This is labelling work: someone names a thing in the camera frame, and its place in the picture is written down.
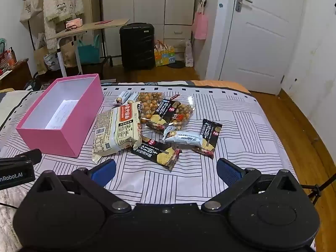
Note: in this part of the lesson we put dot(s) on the pink hanging bag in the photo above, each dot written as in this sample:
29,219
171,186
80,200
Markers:
200,26

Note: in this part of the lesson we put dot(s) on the pink cardboard box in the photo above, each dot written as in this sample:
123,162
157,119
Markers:
52,139

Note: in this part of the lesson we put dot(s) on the wooden folding table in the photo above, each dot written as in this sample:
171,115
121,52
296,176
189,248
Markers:
86,27

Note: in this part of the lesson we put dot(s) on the small silver candy packet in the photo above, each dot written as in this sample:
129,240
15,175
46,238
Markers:
122,97
133,98

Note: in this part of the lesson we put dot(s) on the teal bag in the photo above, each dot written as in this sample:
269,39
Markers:
88,51

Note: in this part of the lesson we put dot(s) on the cream knitted sweater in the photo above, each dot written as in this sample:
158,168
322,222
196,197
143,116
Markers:
63,0

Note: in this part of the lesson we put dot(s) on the clear orange nut packet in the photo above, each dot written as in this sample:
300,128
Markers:
149,102

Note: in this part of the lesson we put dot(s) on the thin red card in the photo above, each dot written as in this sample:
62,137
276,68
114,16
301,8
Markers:
103,22

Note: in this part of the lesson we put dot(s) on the white door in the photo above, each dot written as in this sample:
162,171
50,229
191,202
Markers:
262,39

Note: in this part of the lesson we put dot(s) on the red printed package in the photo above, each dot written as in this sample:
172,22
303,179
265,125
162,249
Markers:
6,59

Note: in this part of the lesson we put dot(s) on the white paper sheet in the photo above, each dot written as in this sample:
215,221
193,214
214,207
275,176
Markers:
63,114

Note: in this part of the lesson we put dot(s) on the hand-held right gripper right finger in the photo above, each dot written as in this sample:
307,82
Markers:
229,171

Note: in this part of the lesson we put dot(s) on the pair of shoes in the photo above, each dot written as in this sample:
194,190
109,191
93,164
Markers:
36,84

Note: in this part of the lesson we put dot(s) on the white paper bag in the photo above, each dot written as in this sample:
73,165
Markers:
189,55

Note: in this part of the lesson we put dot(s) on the beige noodle packet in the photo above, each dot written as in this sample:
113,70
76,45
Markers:
115,131

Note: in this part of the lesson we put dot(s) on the clear mixed nut packet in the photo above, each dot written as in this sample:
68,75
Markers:
183,113

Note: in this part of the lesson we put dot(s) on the beige tote bag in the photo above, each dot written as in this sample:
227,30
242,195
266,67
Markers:
31,8

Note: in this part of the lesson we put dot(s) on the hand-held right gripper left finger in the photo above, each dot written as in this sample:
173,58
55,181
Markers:
105,172

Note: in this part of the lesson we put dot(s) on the black suitcase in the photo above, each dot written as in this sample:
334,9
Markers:
137,47

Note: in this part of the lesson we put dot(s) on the pink tissue pack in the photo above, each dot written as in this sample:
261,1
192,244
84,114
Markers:
74,23

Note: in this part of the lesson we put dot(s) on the colourful gift bag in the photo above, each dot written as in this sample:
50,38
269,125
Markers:
164,56

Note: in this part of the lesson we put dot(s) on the black snack packet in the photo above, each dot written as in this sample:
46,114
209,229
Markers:
162,113
210,136
157,155

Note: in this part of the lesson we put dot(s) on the white blue snack packet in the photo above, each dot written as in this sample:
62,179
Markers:
183,137

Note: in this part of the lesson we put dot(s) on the brown paper bag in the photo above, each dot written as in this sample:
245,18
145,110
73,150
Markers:
40,57

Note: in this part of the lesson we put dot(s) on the white wardrobe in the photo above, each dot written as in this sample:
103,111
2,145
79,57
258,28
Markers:
147,2

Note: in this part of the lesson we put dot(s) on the wooden nightstand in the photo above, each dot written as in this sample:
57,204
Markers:
15,76

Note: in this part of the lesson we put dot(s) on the orange bed sheet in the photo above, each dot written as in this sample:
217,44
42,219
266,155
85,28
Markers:
223,86

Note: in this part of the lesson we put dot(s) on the cream quilt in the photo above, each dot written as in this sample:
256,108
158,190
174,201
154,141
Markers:
18,105

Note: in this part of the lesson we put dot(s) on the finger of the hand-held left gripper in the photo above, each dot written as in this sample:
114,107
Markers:
26,157

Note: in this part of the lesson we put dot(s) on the grey marbled blanket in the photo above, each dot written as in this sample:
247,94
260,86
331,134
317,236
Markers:
10,223

